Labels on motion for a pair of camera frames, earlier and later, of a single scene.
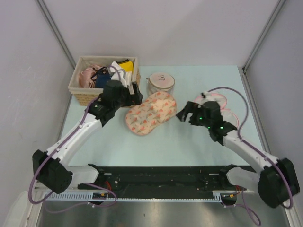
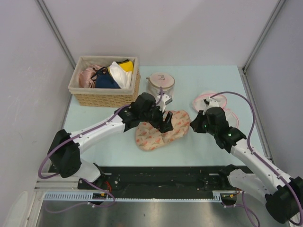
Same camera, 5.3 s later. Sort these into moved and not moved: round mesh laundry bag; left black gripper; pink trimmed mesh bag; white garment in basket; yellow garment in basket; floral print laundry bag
Moved: left black gripper; floral print laundry bag
Not moved: white garment in basket; round mesh laundry bag; yellow garment in basket; pink trimmed mesh bag
